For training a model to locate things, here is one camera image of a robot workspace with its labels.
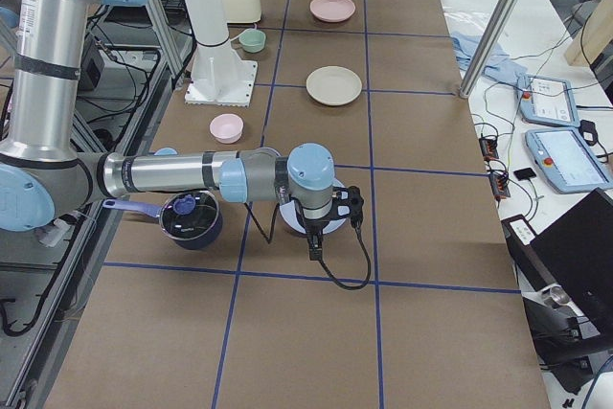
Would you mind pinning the cream plate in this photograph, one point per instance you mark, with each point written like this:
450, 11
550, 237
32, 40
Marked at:
333, 85

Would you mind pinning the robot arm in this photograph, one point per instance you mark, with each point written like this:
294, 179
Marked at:
43, 177

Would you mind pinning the light blue cup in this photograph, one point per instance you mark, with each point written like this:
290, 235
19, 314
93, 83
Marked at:
165, 152

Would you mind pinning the teach pendant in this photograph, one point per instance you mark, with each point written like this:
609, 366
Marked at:
546, 101
567, 162

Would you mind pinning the aluminium frame post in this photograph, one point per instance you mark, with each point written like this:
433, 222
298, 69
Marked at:
494, 28

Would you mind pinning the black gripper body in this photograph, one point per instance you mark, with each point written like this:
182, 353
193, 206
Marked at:
313, 228

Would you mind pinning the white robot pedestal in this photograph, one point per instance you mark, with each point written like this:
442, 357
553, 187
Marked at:
218, 76

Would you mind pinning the black laptop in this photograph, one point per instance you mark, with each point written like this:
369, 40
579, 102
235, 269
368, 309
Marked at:
569, 267

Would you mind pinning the blue plate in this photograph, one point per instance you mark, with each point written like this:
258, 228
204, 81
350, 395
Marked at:
289, 217

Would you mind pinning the dark blue lidded pot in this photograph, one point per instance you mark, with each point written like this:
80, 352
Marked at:
193, 219

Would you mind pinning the upper teach pendant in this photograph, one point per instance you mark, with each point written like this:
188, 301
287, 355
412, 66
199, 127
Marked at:
546, 101

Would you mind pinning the lower teach pendant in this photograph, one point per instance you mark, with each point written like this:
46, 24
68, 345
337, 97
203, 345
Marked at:
567, 162

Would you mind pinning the pink bowl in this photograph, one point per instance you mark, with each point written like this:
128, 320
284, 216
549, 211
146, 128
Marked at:
226, 128

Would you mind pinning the pink plate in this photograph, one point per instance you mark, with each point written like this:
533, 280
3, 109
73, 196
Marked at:
332, 11

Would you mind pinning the green bowl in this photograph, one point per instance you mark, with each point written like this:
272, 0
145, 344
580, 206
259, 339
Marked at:
252, 40

